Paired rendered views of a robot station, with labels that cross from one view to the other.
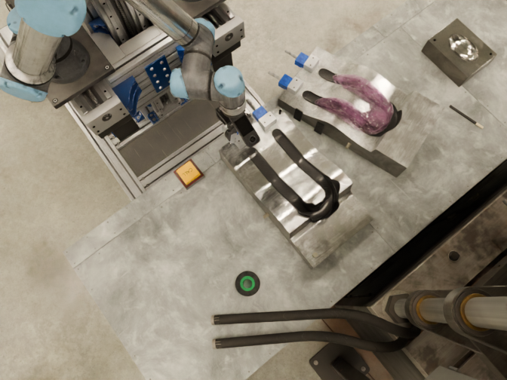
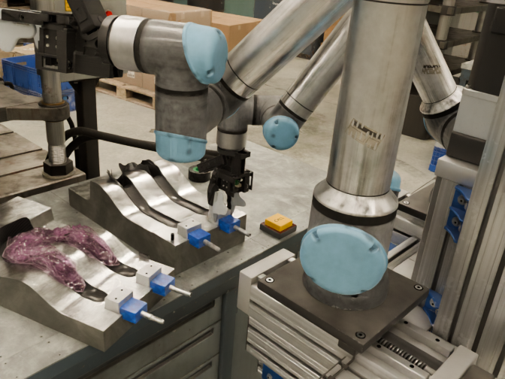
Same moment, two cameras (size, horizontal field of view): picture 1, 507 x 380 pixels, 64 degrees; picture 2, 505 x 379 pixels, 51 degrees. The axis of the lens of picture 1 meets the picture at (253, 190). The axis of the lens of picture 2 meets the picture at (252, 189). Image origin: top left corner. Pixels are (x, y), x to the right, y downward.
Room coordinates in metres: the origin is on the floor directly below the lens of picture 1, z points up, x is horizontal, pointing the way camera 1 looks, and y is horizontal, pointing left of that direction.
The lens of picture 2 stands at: (1.75, -0.25, 1.58)
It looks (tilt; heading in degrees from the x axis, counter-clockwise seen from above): 25 degrees down; 164
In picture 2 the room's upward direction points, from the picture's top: 5 degrees clockwise
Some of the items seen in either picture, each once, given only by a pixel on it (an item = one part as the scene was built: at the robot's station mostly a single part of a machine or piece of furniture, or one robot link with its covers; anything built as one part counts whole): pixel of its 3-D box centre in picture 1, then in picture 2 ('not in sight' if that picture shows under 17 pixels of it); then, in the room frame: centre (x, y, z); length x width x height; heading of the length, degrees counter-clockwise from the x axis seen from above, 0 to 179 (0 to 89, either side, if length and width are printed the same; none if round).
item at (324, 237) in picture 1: (295, 184); (153, 202); (0.37, -0.14, 0.87); 0.50 x 0.26 x 0.14; 33
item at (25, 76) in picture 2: not in sight; (40, 73); (-3.42, -0.88, 0.32); 0.60 x 0.41 x 0.22; 42
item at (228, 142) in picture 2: (231, 102); (232, 137); (0.55, 0.04, 1.13); 0.08 x 0.08 x 0.05
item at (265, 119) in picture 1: (259, 112); (201, 239); (0.63, -0.04, 0.89); 0.13 x 0.05 x 0.05; 33
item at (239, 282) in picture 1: (247, 283); (199, 173); (0.06, 0.05, 0.82); 0.08 x 0.08 x 0.04
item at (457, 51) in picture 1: (458, 52); not in sight; (0.83, -0.80, 0.84); 0.20 x 0.15 x 0.07; 33
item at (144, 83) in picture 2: not in sight; (149, 49); (-3.95, 0.16, 0.47); 1.22 x 0.80 x 0.94; 40
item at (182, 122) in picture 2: not in sight; (185, 118); (1.01, -0.14, 1.34); 0.11 x 0.08 x 0.11; 148
